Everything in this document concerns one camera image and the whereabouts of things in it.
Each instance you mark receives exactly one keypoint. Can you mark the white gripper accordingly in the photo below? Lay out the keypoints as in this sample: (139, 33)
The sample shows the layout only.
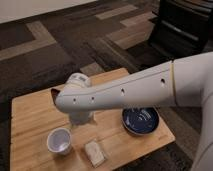
(81, 118)

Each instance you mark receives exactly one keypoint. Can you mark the white sponge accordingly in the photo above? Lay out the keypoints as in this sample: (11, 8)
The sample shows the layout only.
(94, 153)

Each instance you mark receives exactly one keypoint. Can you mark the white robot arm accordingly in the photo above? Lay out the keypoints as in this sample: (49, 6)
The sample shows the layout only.
(186, 82)

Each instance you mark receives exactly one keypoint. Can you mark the white ceramic cup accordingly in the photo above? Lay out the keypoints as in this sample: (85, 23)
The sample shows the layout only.
(59, 141)

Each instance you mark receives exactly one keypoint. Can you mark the dark blue bowl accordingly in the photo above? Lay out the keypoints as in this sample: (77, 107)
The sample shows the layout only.
(140, 121)

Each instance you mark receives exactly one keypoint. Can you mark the black chair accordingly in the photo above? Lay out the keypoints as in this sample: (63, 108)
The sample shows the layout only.
(182, 27)

